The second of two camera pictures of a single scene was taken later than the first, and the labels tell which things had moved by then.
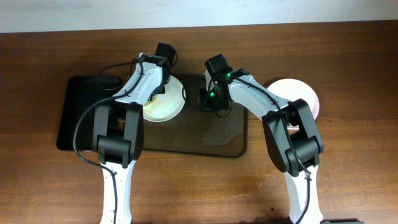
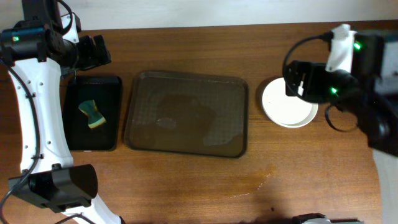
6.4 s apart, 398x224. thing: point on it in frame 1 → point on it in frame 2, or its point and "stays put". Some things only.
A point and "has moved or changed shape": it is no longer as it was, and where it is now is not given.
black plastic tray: x=81 y=94 stays put
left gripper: x=157 y=94 → x=88 y=53
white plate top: x=165 y=106 has moved or changed shape
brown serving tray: x=198 y=132 stays put
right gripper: x=209 y=101 → x=308 y=82
